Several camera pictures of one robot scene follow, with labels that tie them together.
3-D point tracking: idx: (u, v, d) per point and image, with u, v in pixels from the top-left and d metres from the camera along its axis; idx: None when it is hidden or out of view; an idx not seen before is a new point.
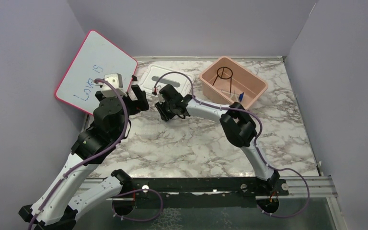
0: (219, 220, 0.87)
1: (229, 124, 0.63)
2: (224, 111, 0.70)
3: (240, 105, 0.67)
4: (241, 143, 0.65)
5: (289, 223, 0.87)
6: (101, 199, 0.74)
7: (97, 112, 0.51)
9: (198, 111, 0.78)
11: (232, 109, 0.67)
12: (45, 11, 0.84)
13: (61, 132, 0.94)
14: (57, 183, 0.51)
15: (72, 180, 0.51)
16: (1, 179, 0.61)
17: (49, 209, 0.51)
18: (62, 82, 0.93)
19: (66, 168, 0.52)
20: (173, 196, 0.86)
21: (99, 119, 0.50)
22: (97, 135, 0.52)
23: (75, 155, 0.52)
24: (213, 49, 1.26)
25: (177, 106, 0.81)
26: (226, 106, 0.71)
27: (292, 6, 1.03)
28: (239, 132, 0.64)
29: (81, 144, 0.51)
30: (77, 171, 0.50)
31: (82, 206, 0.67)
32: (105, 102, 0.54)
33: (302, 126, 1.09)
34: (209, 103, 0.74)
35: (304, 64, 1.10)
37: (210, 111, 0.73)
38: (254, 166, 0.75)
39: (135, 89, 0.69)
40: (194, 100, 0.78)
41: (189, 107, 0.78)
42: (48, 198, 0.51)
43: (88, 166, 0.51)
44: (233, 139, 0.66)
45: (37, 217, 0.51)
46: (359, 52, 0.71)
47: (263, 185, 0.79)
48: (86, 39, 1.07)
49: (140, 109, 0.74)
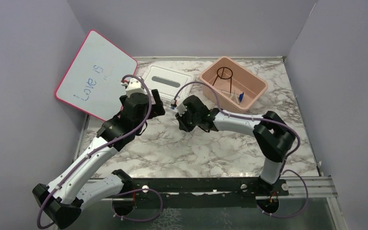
0: (219, 220, 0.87)
1: (265, 136, 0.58)
2: (258, 122, 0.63)
3: (274, 114, 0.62)
4: (281, 157, 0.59)
5: (289, 224, 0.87)
6: (103, 195, 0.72)
7: (128, 102, 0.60)
9: (226, 125, 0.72)
11: (266, 119, 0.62)
12: (45, 12, 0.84)
13: (61, 133, 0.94)
14: (81, 161, 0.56)
15: (95, 160, 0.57)
16: (2, 179, 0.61)
17: (67, 186, 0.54)
18: (62, 82, 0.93)
19: (90, 148, 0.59)
20: (173, 196, 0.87)
21: (130, 107, 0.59)
22: (120, 124, 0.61)
23: (100, 137, 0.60)
24: (213, 49, 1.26)
25: (205, 121, 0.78)
26: (258, 116, 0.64)
27: (292, 6, 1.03)
28: (276, 145, 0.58)
29: (107, 128, 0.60)
30: (102, 152, 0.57)
31: (87, 197, 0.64)
32: (135, 95, 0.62)
33: (303, 126, 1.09)
34: (239, 114, 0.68)
35: (305, 64, 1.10)
37: (241, 123, 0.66)
38: (272, 173, 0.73)
39: (155, 93, 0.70)
40: (222, 113, 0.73)
41: (218, 120, 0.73)
42: (68, 176, 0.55)
43: (111, 149, 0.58)
44: (269, 153, 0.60)
45: (54, 194, 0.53)
46: (359, 53, 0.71)
47: (263, 185, 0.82)
48: (86, 39, 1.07)
49: (156, 113, 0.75)
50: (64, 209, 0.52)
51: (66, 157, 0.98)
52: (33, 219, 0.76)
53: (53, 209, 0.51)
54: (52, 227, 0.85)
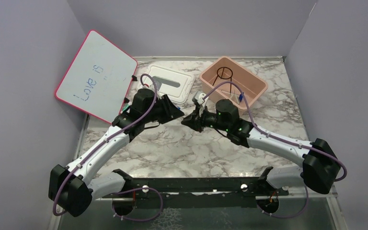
0: (219, 220, 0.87)
1: (315, 168, 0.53)
2: (306, 151, 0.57)
3: (325, 144, 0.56)
4: (327, 191, 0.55)
5: (289, 224, 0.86)
6: (107, 190, 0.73)
7: (136, 96, 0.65)
9: (262, 144, 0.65)
11: (316, 148, 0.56)
12: (45, 12, 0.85)
13: (62, 132, 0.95)
14: (100, 143, 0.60)
15: (113, 144, 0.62)
16: (2, 179, 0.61)
17: (88, 166, 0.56)
18: (62, 82, 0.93)
19: (107, 135, 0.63)
20: (173, 196, 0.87)
21: (138, 100, 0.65)
22: (130, 117, 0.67)
23: (115, 127, 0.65)
24: (213, 49, 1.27)
25: (232, 135, 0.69)
26: (306, 143, 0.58)
27: (292, 6, 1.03)
28: (324, 178, 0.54)
29: (120, 120, 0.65)
30: (119, 137, 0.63)
31: (95, 187, 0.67)
32: (142, 90, 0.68)
33: (302, 126, 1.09)
34: (282, 137, 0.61)
35: (304, 64, 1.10)
37: (283, 148, 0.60)
38: (287, 185, 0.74)
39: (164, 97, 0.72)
40: (257, 130, 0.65)
41: (253, 138, 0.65)
42: (88, 156, 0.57)
43: (126, 136, 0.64)
44: (312, 183, 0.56)
45: (74, 172, 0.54)
46: (359, 53, 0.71)
47: (263, 184, 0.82)
48: (86, 39, 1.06)
49: (172, 118, 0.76)
50: (85, 188, 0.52)
51: (66, 157, 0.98)
52: (33, 219, 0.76)
53: (74, 186, 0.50)
54: (52, 227, 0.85)
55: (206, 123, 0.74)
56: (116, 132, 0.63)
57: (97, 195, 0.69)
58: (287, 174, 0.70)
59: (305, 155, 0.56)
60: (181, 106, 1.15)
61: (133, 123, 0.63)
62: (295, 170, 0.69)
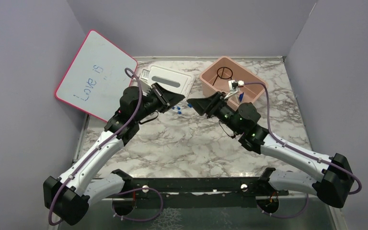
0: (219, 220, 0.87)
1: (335, 185, 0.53)
2: (326, 166, 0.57)
3: (344, 159, 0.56)
4: (341, 204, 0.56)
5: (289, 224, 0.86)
6: (107, 192, 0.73)
7: (121, 99, 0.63)
9: (276, 154, 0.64)
11: (335, 164, 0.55)
12: (45, 11, 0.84)
13: (62, 133, 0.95)
14: (92, 151, 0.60)
15: (106, 150, 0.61)
16: (2, 179, 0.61)
17: (80, 176, 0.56)
18: (62, 82, 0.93)
19: (98, 142, 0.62)
20: (173, 196, 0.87)
21: (125, 105, 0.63)
22: (123, 120, 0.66)
23: (108, 131, 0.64)
24: (213, 49, 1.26)
25: (246, 140, 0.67)
26: (325, 157, 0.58)
27: (292, 6, 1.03)
28: (341, 194, 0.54)
29: (113, 123, 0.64)
30: (112, 143, 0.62)
31: (92, 193, 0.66)
32: (127, 91, 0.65)
33: (302, 126, 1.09)
34: (299, 149, 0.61)
35: (305, 64, 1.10)
37: (302, 160, 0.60)
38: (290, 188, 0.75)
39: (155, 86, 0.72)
40: (272, 137, 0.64)
41: (268, 147, 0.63)
42: (81, 166, 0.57)
43: (120, 140, 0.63)
44: (327, 196, 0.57)
45: (67, 183, 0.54)
46: (359, 53, 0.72)
47: (263, 184, 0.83)
48: (86, 39, 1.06)
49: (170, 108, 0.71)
50: (78, 198, 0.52)
51: (66, 157, 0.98)
52: (33, 219, 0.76)
53: (67, 197, 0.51)
54: (52, 227, 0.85)
55: (214, 115, 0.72)
56: (109, 137, 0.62)
57: (96, 199, 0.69)
58: (296, 180, 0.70)
59: (325, 170, 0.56)
60: (181, 106, 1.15)
61: (123, 127, 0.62)
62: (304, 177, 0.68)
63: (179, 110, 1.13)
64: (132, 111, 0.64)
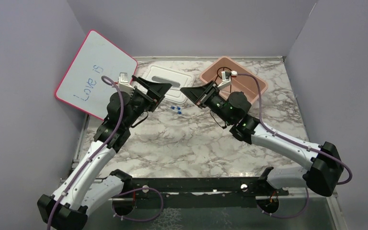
0: (218, 220, 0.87)
1: (322, 173, 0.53)
2: (315, 154, 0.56)
3: (333, 147, 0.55)
4: (329, 192, 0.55)
5: (289, 224, 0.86)
6: (105, 198, 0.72)
7: (108, 106, 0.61)
9: (266, 143, 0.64)
11: (324, 152, 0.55)
12: (45, 11, 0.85)
13: (62, 133, 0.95)
14: (83, 165, 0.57)
15: (97, 162, 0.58)
16: (2, 179, 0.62)
17: (73, 191, 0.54)
18: (62, 82, 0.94)
19: (89, 153, 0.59)
20: (173, 196, 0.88)
21: (112, 112, 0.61)
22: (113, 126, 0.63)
23: (98, 141, 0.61)
24: (213, 49, 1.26)
25: (237, 131, 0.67)
26: (314, 145, 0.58)
27: (292, 6, 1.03)
28: (329, 181, 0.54)
29: (103, 132, 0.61)
30: (102, 154, 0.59)
31: (90, 202, 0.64)
32: (113, 97, 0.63)
33: (302, 126, 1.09)
34: (289, 138, 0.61)
35: (305, 64, 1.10)
37: (291, 149, 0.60)
38: (287, 185, 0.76)
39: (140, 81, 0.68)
40: (263, 127, 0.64)
41: (258, 135, 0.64)
42: (73, 181, 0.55)
43: (110, 149, 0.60)
44: (316, 185, 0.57)
45: (61, 201, 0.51)
46: (359, 53, 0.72)
47: (263, 184, 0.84)
48: (87, 39, 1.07)
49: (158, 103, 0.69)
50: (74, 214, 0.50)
51: (66, 158, 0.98)
52: (33, 219, 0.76)
53: (63, 214, 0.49)
54: None
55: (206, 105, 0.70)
56: (99, 149, 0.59)
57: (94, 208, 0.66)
58: (289, 175, 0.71)
59: (314, 158, 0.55)
60: (181, 106, 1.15)
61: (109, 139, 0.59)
62: (296, 171, 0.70)
63: (179, 110, 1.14)
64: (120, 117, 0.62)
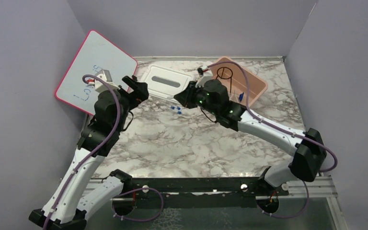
0: (219, 220, 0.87)
1: (306, 158, 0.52)
2: (299, 140, 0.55)
3: (317, 133, 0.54)
4: (311, 178, 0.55)
5: (289, 224, 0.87)
6: (106, 199, 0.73)
7: (97, 105, 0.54)
9: (252, 129, 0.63)
11: (308, 138, 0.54)
12: (45, 11, 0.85)
13: (62, 132, 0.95)
14: (69, 178, 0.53)
15: (84, 172, 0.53)
16: (3, 178, 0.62)
17: (62, 206, 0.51)
18: (62, 82, 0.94)
19: (74, 163, 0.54)
20: (173, 196, 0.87)
21: (100, 111, 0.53)
22: (101, 129, 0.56)
23: (82, 149, 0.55)
24: (213, 49, 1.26)
25: (223, 117, 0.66)
26: (300, 132, 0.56)
27: (292, 6, 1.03)
28: (311, 166, 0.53)
29: (87, 137, 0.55)
30: (88, 164, 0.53)
31: (89, 206, 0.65)
32: (103, 96, 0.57)
33: (302, 126, 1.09)
34: (274, 124, 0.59)
35: (304, 64, 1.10)
37: (277, 135, 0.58)
38: (281, 179, 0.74)
39: (126, 80, 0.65)
40: (249, 114, 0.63)
41: (244, 122, 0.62)
42: (60, 195, 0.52)
43: (97, 157, 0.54)
44: (298, 171, 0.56)
45: (51, 217, 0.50)
46: (359, 52, 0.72)
47: (263, 185, 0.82)
48: (87, 39, 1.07)
49: (141, 101, 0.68)
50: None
51: (66, 157, 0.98)
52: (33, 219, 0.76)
53: None
54: None
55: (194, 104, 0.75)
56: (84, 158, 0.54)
57: (93, 212, 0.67)
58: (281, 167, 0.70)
59: (298, 144, 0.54)
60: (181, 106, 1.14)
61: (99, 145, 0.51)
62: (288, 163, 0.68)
63: (179, 110, 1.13)
64: (109, 117, 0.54)
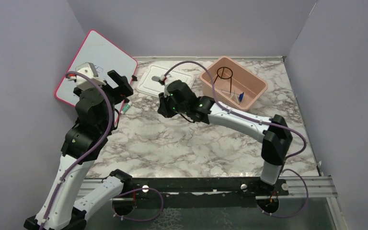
0: (219, 220, 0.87)
1: (273, 143, 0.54)
2: (266, 127, 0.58)
3: (282, 119, 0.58)
4: (279, 161, 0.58)
5: (289, 224, 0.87)
6: (106, 199, 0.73)
7: (79, 107, 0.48)
9: (223, 121, 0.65)
11: (274, 123, 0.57)
12: (45, 11, 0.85)
13: (62, 132, 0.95)
14: (56, 188, 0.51)
15: (71, 181, 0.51)
16: (3, 178, 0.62)
17: (54, 215, 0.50)
18: (62, 82, 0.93)
19: (61, 171, 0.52)
20: (173, 196, 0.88)
21: (84, 113, 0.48)
22: (86, 130, 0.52)
23: (67, 155, 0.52)
24: (213, 49, 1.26)
25: (194, 112, 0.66)
26: (267, 119, 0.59)
27: (292, 6, 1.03)
28: (279, 150, 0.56)
29: (71, 143, 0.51)
30: (74, 172, 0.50)
31: (89, 207, 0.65)
32: (85, 95, 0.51)
33: (302, 126, 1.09)
34: (243, 114, 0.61)
35: (305, 64, 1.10)
37: (245, 124, 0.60)
38: (273, 176, 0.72)
39: (112, 74, 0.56)
40: (219, 106, 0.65)
41: (214, 115, 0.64)
42: (51, 205, 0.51)
43: (84, 164, 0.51)
44: (267, 156, 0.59)
45: (44, 226, 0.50)
46: (359, 53, 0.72)
47: (264, 186, 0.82)
48: (87, 39, 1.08)
49: (125, 97, 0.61)
50: None
51: None
52: None
53: None
54: None
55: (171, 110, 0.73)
56: (70, 166, 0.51)
57: (92, 213, 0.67)
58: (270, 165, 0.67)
59: (265, 131, 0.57)
60: None
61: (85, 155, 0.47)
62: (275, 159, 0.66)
63: None
64: (93, 118, 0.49)
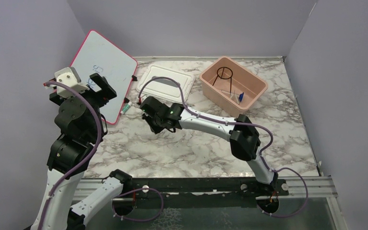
0: (219, 220, 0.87)
1: (240, 142, 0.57)
2: (232, 127, 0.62)
3: (246, 118, 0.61)
4: (250, 157, 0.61)
5: (289, 224, 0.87)
6: (106, 201, 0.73)
7: (59, 120, 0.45)
9: (192, 125, 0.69)
11: (238, 123, 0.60)
12: (45, 11, 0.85)
13: None
14: (46, 202, 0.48)
15: (60, 195, 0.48)
16: (3, 178, 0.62)
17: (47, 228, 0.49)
18: None
19: (49, 186, 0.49)
20: (174, 196, 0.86)
21: (64, 128, 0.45)
22: (72, 142, 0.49)
23: (54, 169, 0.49)
24: (213, 49, 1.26)
25: (166, 119, 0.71)
26: (231, 119, 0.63)
27: (292, 6, 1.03)
28: (247, 147, 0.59)
29: (56, 158, 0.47)
30: (63, 186, 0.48)
31: (87, 210, 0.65)
32: (65, 107, 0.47)
33: (302, 126, 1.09)
34: (210, 117, 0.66)
35: (305, 64, 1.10)
37: (212, 126, 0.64)
38: (258, 173, 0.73)
39: (95, 78, 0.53)
40: (188, 111, 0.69)
41: (184, 120, 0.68)
42: (43, 218, 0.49)
43: (72, 178, 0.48)
44: (238, 154, 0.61)
45: None
46: (359, 53, 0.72)
47: (265, 187, 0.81)
48: (86, 40, 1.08)
49: (108, 99, 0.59)
50: None
51: None
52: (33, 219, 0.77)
53: None
54: None
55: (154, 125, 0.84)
56: (58, 180, 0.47)
57: (92, 215, 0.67)
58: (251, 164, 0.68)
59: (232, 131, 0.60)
60: None
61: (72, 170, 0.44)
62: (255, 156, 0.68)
63: None
64: (77, 132, 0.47)
